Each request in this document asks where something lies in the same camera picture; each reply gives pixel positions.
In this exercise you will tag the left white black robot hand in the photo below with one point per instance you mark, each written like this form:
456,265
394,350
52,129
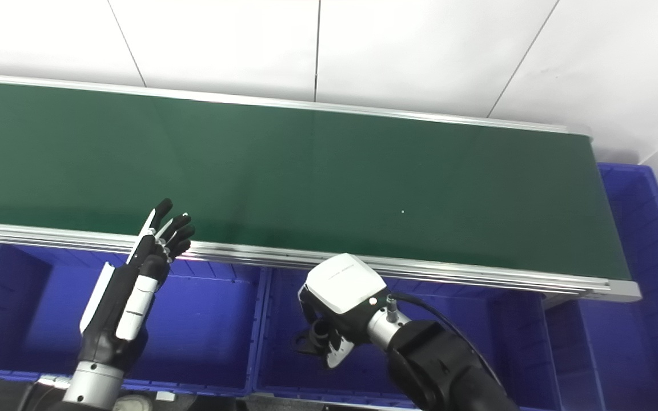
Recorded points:
112,308

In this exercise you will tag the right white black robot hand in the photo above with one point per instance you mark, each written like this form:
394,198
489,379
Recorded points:
343,285

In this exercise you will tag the black flanged machine part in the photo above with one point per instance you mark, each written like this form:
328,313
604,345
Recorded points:
308,343

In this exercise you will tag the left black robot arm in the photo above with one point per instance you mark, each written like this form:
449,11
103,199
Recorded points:
92,385

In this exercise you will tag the green conveyor belt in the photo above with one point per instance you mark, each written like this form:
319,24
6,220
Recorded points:
306,177
420,271

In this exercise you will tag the blue plastic bin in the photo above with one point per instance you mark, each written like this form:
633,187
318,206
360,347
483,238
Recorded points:
283,342
637,331
203,325

